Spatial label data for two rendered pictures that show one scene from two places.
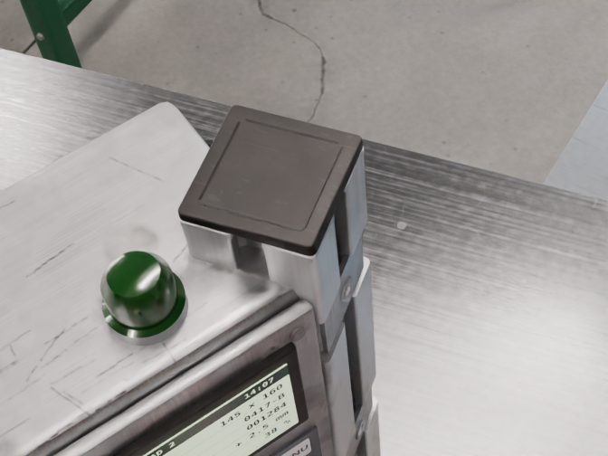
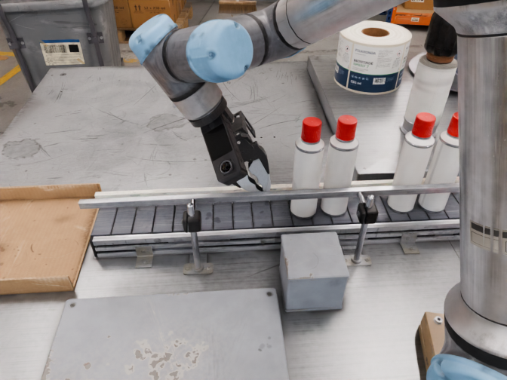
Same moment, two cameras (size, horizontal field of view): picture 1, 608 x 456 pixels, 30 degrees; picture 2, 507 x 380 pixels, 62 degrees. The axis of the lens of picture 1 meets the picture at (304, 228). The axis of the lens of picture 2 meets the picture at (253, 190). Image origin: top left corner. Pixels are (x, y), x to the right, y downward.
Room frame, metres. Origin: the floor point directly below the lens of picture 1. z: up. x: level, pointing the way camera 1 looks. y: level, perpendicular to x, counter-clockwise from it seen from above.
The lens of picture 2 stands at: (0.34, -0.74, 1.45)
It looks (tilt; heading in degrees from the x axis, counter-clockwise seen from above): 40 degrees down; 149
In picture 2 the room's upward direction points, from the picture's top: straight up
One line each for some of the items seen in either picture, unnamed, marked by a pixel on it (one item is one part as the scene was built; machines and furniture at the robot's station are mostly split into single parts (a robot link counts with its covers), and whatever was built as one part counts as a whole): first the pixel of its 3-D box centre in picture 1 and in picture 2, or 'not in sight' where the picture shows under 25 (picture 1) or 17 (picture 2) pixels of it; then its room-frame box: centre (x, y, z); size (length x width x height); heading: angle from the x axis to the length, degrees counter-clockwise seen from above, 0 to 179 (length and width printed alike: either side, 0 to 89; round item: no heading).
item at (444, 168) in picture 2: not in sight; (445, 163); (-0.01, -0.10, 0.98); 0.05 x 0.05 x 0.20
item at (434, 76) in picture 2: not in sight; (434, 75); (-0.23, 0.10, 1.03); 0.09 x 0.09 x 0.30
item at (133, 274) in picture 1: (139, 289); not in sight; (0.18, 0.05, 1.49); 0.03 x 0.03 x 0.02
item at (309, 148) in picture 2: not in sight; (307, 170); (-0.13, -0.33, 0.98); 0.05 x 0.05 x 0.20
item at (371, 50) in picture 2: not in sight; (370, 56); (-0.51, 0.19, 0.95); 0.20 x 0.20 x 0.14
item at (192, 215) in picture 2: not in sight; (194, 230); (-0.17, -0.55, 0.91); 0.07 x 0.03 x 0.16; 152
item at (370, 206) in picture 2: not in sight; (359, 222); (-0.03, -0.29, 0.91); 0.07 x 0.03 x 0.16; 152
